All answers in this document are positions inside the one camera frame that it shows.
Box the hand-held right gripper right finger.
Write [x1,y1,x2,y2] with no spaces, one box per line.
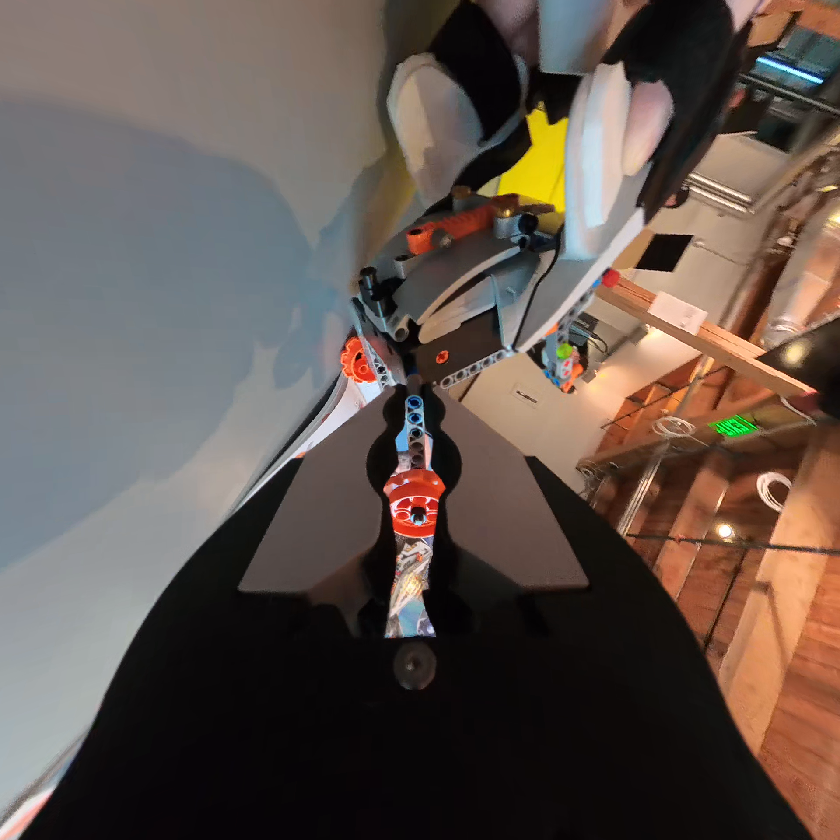
[423,386,590,636]

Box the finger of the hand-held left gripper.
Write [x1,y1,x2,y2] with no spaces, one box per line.
[387,20,534,211]
[563,64,660,262]

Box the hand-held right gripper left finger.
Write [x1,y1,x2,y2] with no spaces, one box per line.
[238,386,406,636]

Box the grey orange building-block robot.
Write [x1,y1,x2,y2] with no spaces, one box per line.
[351,185,647,395]

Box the person's left hand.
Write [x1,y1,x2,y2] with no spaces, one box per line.
[491,0,547,67]

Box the yellow plastic bin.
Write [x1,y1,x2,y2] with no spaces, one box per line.
[495,107,568,206]

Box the white instruction booklet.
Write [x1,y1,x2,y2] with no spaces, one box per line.
[230,377,368,519]

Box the blue toy kit box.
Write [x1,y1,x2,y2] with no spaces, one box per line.
[384,538,437,639]

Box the white paper sign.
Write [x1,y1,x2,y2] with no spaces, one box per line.
[646,292,708,332]

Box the wooden beam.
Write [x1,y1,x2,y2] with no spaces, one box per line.
[594,276,818,398]

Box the black wall panel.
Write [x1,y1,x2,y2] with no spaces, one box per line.
[633,233,695,273]

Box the silver ceiling duct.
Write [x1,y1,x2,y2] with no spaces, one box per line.
[686,172,752,212]

